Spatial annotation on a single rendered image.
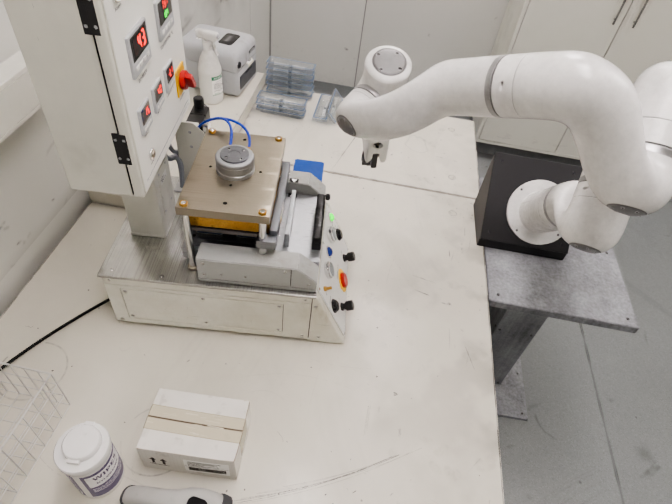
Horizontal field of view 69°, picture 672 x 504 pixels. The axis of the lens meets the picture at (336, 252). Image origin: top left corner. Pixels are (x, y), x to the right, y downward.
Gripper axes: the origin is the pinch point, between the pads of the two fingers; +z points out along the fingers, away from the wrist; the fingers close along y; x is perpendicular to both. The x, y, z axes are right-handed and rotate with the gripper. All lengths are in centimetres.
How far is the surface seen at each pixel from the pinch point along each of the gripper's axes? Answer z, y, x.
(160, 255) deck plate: 3, -20, 48
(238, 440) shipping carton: -2, -60, 31
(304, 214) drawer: 5.7, -11.1, 15.9
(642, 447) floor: 98, -75, -110
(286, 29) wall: 148, 188, 17
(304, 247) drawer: 1.6, -21.1, 16.4
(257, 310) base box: 7.9, -33.0, 27.7
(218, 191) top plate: -12.1, -13.5, 32.8
